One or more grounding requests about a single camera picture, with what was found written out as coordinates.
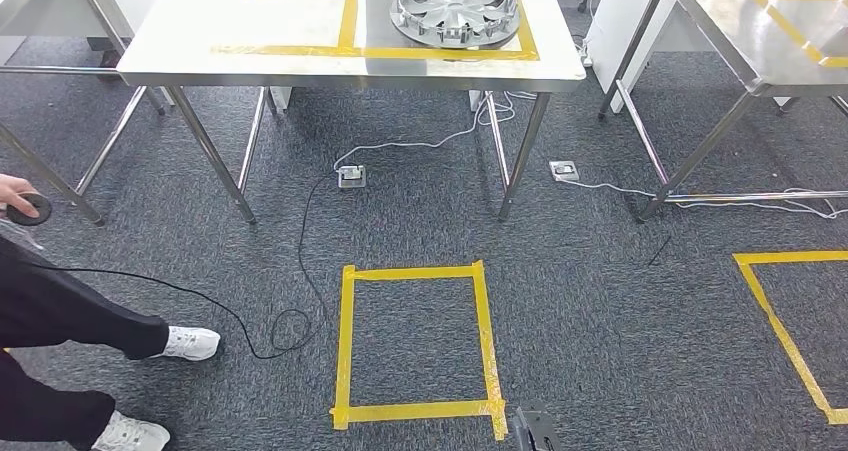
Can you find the silver plastic wheel hubcap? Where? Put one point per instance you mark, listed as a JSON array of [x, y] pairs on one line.
[[457, 17]]

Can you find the black round handheld controller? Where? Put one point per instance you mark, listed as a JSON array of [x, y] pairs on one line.
[[40, 216]]

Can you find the metal floor socket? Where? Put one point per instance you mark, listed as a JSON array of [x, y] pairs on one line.
[[351, 178], [564, 170]]

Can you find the yellow floor tape marking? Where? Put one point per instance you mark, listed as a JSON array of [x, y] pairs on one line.
[[795, 258], [344, 342]]

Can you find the white power strip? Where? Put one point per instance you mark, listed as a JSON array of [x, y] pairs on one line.
[[586, 58]]

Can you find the dark robot foot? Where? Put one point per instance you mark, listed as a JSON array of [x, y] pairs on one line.
[[536, 431]]

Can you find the white partition panel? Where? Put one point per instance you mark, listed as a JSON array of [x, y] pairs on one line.
[[613, 24], [60, 17]]

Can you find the black equipment base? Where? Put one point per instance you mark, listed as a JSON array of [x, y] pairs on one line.
[[106, 57]]

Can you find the person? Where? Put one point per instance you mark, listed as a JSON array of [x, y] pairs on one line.
[[53, 302]]

